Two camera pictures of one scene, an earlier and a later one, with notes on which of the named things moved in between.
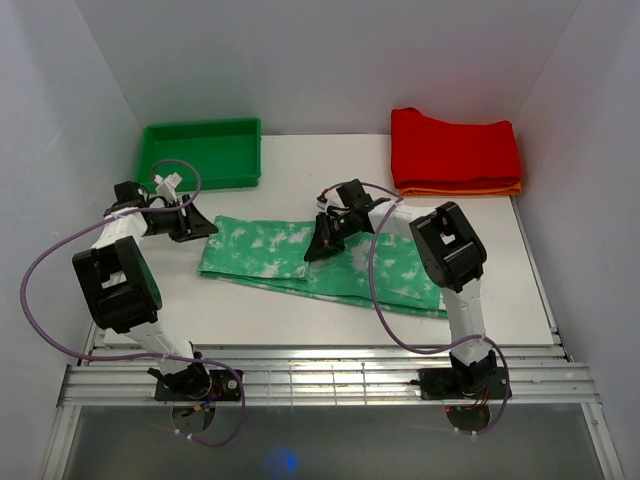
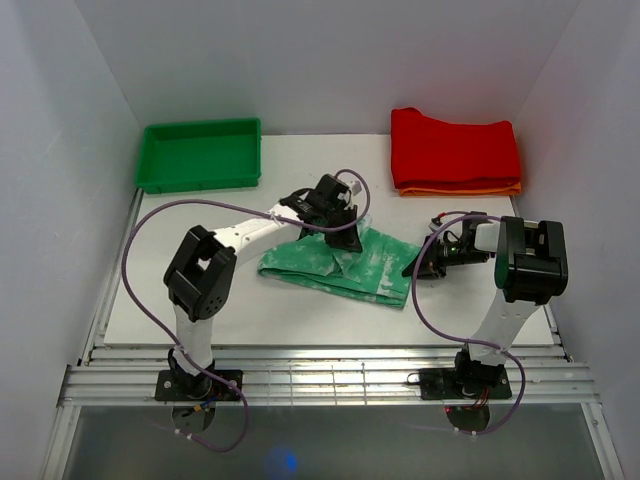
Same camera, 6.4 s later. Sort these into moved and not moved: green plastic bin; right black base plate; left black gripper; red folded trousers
Moved: left black gripper
Not moved: green plastic bin; red folded trousers; right black base plate
